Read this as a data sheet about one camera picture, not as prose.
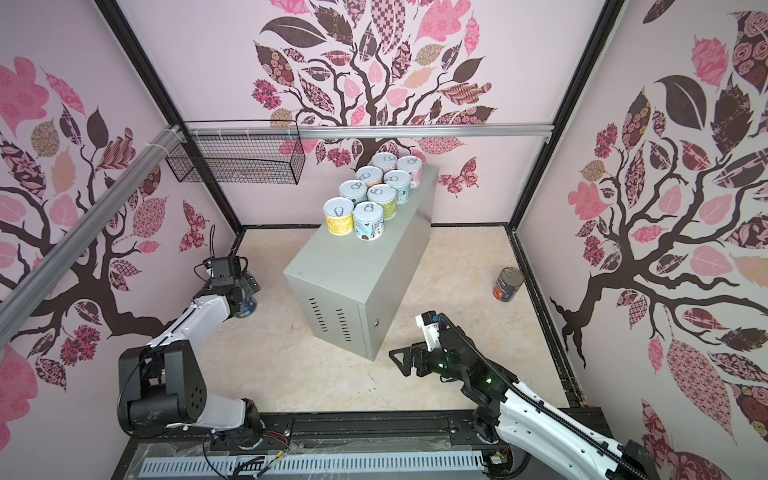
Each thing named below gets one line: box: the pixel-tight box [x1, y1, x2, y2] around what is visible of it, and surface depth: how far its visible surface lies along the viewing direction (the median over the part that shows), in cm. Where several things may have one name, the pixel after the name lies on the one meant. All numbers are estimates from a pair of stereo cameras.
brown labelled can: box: [493, 267, 525, 303], surface depth 94 cm
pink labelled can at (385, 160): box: [368, 152, 397, 172], surface depth 83 cm
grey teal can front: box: [384, 170, 411, 205], surface depth 79 cm
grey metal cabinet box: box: [283, 166, 440, 362], surface depth 70 cm
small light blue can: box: [338, 179, 369, 205], surface depth 75 cm
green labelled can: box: [367, 183, 397, 221], surface depth 74 cm
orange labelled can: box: [355, 165, 384, 186], surface depth 79 cm
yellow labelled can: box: [323, 196, 354, 236], surface depth 71 cm
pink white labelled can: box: [396, 155, 423, 189], surface depth 83 cm
